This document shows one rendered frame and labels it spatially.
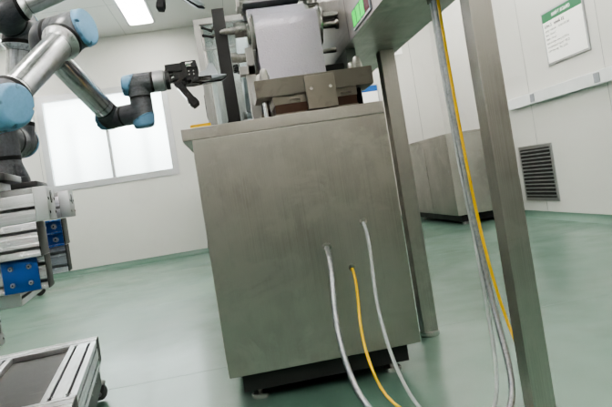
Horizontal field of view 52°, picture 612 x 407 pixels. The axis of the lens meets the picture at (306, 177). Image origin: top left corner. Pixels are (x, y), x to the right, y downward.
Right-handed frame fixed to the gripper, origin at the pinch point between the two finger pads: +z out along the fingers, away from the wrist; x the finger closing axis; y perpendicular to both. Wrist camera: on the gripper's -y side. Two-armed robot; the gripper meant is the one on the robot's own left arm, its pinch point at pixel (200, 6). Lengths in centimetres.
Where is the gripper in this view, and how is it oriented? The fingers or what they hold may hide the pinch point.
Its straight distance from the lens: 241.9
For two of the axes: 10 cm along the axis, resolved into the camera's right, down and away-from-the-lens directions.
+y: 5.1, -8.6, 0.8
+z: 8.5, 5.2, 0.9
